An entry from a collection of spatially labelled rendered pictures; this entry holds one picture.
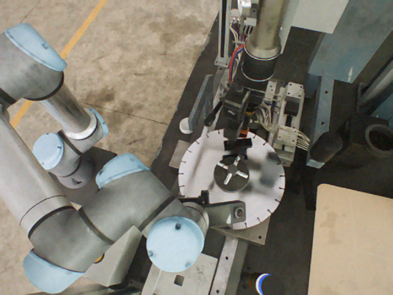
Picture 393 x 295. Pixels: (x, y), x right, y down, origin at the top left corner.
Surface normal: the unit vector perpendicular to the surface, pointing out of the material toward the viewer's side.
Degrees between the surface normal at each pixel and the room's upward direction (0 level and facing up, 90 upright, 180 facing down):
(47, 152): 7
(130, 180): 16
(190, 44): 0
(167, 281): 0
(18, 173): 25
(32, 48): 49
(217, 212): 35
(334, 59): 90
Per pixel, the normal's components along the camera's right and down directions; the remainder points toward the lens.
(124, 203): 0.25, -0.13
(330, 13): -0.31, 0.87
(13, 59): 0.50, 0.18
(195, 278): -0.04, -0.42
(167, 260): -0.11, -0.04
